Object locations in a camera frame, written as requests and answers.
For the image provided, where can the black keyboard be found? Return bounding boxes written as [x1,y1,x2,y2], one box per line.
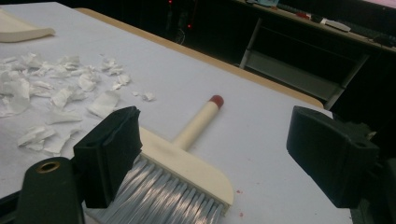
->
[340,21,396,49]

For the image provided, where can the white metal frame desk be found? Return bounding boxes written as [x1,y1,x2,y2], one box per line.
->
[232,0,396,110]

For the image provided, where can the white flat device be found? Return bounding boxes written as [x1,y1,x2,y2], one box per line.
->
[324,19,352,33]

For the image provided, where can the white table cover sheet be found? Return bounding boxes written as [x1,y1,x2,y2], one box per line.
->
[0,1,354,224]

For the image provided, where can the cream hand brush grey bristles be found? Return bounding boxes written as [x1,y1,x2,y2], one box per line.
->
[85,94,235,224]

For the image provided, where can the pile of white paper scraps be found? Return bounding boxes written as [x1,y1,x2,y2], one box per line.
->
[0,51,157,157]

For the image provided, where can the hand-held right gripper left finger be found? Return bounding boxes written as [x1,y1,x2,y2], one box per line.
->
[73,105,144,209]

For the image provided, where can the cream plastic dustpan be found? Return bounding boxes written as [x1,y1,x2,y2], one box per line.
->
[0,7,56,44]

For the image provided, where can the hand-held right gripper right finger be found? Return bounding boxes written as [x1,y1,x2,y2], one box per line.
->
[286,105,381,209]

